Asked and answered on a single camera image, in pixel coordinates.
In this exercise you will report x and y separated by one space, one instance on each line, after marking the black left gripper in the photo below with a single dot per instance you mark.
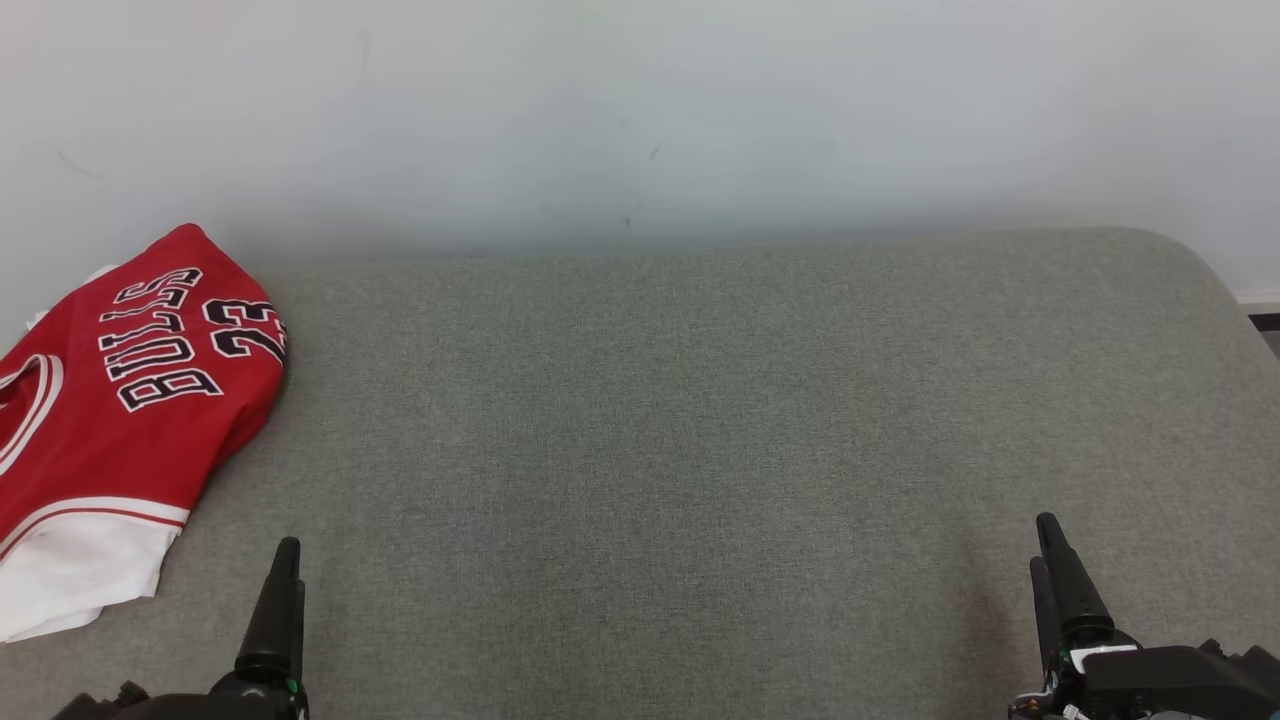
250 702

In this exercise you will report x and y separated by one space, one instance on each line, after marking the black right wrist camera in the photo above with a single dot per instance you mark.
1250 665

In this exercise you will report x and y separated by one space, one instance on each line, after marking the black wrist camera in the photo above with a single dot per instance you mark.
100 708
1250 665

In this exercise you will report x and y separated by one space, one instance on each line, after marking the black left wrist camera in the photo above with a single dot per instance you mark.
100 708

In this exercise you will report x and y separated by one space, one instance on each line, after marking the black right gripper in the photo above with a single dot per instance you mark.
1150 690

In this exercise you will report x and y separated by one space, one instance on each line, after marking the black wall baseboard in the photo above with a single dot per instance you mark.
1265 321

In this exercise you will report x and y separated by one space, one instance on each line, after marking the red Bulls jersey shirt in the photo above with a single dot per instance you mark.
120 440

